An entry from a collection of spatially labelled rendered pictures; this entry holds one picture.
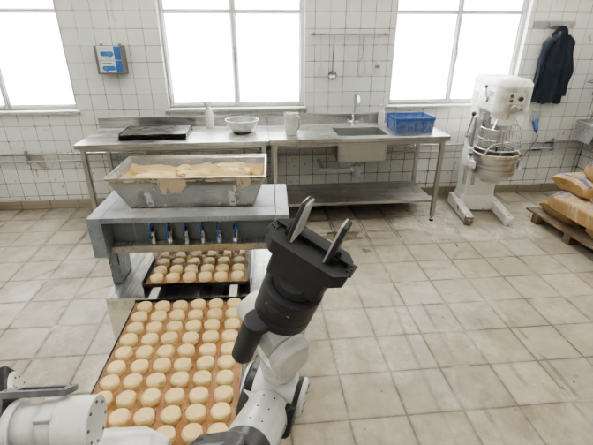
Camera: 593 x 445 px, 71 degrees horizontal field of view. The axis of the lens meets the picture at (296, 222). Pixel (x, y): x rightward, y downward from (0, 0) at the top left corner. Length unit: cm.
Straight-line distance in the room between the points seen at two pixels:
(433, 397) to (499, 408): 33
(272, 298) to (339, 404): 184
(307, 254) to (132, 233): 124
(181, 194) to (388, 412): 153
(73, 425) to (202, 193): 105
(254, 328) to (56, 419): 27
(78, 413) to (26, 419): 7
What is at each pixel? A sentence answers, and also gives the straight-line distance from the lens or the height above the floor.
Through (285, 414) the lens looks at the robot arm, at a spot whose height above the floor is 113.
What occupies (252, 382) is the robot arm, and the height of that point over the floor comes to 114.
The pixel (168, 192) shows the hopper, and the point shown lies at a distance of 155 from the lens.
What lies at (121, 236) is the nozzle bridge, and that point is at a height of 107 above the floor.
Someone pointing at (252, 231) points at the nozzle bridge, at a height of 107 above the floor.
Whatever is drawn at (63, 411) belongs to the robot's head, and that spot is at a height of 135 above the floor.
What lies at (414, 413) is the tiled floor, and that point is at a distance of 241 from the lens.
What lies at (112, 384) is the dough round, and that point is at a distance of 128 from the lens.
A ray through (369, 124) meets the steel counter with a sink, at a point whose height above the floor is 88.
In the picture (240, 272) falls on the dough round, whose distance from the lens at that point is 164.
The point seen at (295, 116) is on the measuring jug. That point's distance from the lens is 396.
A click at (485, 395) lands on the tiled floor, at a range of 262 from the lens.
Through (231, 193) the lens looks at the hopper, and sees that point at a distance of 153.
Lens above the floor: 178
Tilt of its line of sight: 25 degrees down
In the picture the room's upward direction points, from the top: straight up
